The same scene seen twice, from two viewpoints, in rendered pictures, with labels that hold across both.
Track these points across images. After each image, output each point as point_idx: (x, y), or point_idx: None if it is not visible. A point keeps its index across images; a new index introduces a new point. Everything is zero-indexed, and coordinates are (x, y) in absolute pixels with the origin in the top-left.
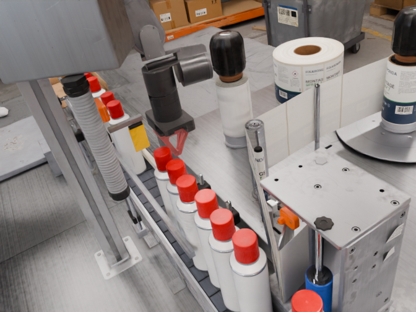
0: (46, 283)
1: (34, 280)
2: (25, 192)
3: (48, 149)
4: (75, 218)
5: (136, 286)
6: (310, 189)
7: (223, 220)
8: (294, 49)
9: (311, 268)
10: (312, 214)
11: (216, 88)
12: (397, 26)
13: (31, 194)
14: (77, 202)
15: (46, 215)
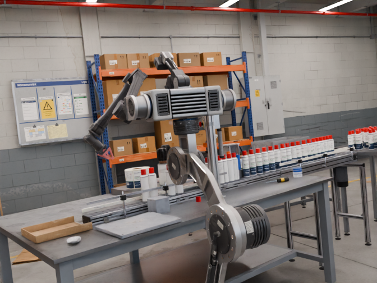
0: (229, 200)
1: (228, 201)
2: (180, 213)
3: (165, 196)
4: (199, 203)
5: (226, 194)
6: (228, 144)
7: (229, 153)
8: (134, 169)
9: (236, 154)
10: (234, 144)
11: (165, 165)
12: (166, 148)
13: (182, 211)
14: (189, 205)
15: (197, 206)
